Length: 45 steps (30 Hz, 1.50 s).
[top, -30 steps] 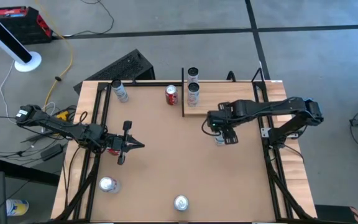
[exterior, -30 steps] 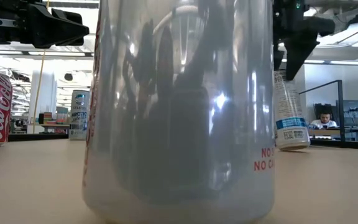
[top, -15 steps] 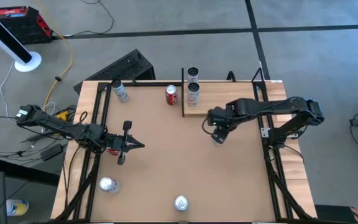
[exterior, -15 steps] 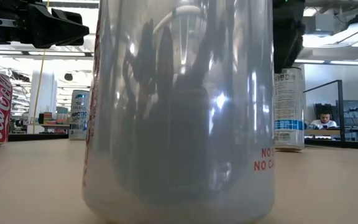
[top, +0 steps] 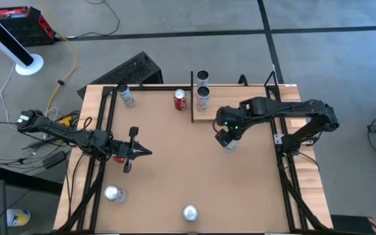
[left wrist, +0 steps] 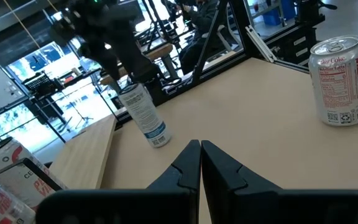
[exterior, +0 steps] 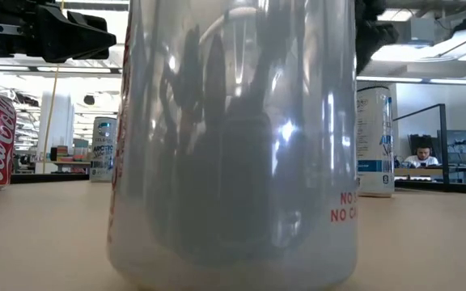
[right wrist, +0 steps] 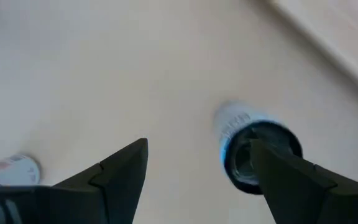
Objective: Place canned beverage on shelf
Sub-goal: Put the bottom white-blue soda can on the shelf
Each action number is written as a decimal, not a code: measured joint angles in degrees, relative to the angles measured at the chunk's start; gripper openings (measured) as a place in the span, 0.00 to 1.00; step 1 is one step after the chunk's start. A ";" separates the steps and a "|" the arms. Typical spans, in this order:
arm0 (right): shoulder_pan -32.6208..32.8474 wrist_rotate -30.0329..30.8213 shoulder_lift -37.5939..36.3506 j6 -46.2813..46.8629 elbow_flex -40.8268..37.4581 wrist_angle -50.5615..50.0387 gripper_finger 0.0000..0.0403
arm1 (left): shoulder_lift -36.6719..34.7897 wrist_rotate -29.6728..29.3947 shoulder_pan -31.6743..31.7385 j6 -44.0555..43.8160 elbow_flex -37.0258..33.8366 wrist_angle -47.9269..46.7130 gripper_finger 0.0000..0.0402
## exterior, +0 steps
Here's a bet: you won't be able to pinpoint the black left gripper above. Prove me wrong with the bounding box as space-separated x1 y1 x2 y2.
0 2 117 65

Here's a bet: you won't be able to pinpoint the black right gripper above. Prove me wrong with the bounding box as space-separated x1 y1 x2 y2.
356 0 400 76

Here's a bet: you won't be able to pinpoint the white Celsius Arctic Vibe can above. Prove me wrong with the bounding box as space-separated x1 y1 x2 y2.
89 116 118 183
356 84 396 199

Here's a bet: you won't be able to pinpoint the ceiling light strip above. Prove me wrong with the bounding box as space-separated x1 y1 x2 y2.
356 75 466 86

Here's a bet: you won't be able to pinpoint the white pillar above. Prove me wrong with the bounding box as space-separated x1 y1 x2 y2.
38 91 75 175

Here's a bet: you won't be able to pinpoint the black panel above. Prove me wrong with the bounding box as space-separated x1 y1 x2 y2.
409 133 439 169

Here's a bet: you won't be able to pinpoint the colourful stacked items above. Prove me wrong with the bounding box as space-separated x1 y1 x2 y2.
49 144 91 162

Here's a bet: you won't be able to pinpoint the wooden background table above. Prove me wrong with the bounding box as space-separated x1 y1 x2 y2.
34 159 92 167

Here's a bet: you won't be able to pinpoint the person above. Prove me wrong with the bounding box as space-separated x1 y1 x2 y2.
402 136 440 169

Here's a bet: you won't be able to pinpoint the silver Diet Coke can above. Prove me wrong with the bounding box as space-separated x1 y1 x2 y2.
106 0 358 291

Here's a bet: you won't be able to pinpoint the yellow cable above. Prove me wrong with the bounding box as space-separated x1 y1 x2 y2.
42 64 61 174

